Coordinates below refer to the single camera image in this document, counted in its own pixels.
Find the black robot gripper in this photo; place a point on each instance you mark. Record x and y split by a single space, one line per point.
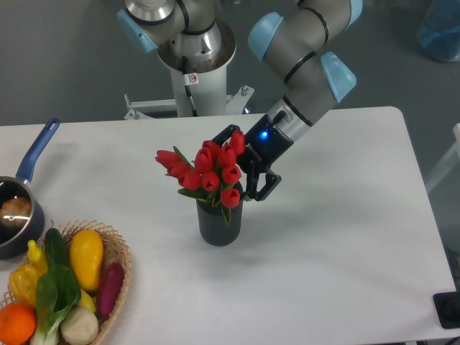
266 147

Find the red tulip bouquet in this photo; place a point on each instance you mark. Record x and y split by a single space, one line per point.
212 177

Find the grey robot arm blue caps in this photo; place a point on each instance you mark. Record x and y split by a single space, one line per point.
196 46

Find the dark grey ribbed vase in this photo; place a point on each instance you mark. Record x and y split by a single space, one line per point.
219 226

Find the woven wicker basket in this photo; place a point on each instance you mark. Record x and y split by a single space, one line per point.
115 249

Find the purple eggplant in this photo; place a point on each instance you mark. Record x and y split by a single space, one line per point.
109 289

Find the yellow squash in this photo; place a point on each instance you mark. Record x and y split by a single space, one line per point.
86 257

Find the green cucumber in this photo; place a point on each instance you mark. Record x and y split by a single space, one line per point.
55 249

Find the yellow lemon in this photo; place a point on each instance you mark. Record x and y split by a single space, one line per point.
86 301

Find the blue translucent container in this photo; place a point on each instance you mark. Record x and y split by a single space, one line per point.
438 34

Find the green bok choy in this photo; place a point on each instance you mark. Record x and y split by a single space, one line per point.
57 293

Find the small yellow pepper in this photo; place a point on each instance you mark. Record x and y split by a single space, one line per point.
36 256

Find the beige garlic bulb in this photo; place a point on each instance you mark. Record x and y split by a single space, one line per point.
80 326

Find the brown bread roll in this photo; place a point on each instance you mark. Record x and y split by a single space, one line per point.
16 212

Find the black device at table edge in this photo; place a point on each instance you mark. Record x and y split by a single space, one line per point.
447 308

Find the yellow bell pepper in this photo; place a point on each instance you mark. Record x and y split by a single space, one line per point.
23 284

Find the orange fruit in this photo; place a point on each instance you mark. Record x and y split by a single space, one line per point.
18 323

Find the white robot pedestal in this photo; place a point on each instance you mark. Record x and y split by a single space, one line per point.
194 94

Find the white metal frame right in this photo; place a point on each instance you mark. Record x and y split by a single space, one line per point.
445 165

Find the blue handled saucepan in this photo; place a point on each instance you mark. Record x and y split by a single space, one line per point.
14 239

